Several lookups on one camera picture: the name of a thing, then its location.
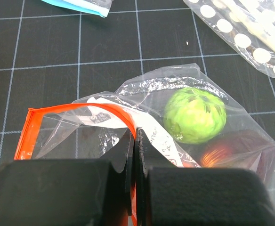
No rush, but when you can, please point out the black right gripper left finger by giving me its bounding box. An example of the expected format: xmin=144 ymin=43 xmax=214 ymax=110
xmin=0 ymin=130 xmax=134 ymax=226

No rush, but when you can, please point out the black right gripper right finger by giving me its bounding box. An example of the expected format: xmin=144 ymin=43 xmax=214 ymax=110
xmin=135 ymin=129 xmax=275 ymax=226

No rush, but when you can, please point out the clear bag orange zipper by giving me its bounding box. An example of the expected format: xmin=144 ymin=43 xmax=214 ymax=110
xmin=15 ymin=64 xmax=275 ymax=225

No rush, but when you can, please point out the green custard apple toy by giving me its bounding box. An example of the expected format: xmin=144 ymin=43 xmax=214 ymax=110
xmin=163 ymin=87 xmax=227 ymax=144

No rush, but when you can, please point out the dark purple mangosteen toy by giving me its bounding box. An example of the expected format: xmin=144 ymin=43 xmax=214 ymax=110
xmin=200 ymin=131 xmax=274 ymax=175

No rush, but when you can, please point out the clear bag blue zipper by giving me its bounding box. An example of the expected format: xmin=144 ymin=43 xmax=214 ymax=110
xmin=42 ymin=0 xmax=112 ymax=17

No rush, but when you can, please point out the white polka dot bag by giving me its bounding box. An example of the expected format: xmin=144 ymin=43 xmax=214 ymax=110
xmin=184 ymin=0 xmax=275 ymax=78

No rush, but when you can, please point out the black grid cutting mat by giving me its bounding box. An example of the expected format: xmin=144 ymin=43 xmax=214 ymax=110
xmin=0 ymin=0 xmax=275 ymax=164

